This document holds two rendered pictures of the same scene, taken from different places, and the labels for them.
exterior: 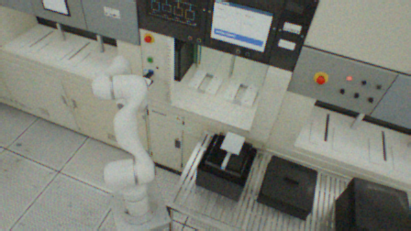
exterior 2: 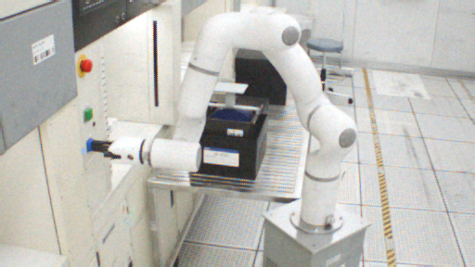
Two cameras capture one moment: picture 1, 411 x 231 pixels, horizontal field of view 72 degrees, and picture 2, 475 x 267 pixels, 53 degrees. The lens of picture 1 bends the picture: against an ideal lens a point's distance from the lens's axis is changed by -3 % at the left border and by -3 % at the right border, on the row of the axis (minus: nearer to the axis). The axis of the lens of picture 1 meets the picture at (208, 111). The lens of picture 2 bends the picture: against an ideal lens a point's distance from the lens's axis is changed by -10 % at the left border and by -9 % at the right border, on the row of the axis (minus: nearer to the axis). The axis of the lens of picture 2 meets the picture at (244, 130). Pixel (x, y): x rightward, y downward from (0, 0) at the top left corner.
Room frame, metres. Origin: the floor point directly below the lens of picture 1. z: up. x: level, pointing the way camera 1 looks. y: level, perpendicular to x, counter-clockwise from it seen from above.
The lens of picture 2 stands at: (1.09, 1.78, 1.76)
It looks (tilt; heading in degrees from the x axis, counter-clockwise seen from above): 24 degrees down; 264
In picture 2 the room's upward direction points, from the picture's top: 2 degrees clockwise
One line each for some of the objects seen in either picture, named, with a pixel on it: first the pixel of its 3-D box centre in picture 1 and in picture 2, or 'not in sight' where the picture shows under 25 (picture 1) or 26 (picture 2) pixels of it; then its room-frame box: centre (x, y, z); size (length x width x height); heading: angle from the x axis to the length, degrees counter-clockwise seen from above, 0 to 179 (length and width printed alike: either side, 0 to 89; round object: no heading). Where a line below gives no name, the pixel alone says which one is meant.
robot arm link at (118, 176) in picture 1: (125, 180); (330, 145); (0.66, 0.34, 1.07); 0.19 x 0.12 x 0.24; 108
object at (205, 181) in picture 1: (226, 166); (228, 142); (0.95, -0.14, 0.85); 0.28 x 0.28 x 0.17; 73
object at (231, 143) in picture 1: (227, 159); (229, 124); (0.95, -0.14, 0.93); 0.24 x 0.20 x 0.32; 163
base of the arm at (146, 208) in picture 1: (137, 199); (319, 197); (0.67, 0.31, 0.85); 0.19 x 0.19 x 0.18
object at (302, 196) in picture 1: (289, 184); (235, 112); (0.90, -0.52, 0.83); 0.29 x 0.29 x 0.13; 74
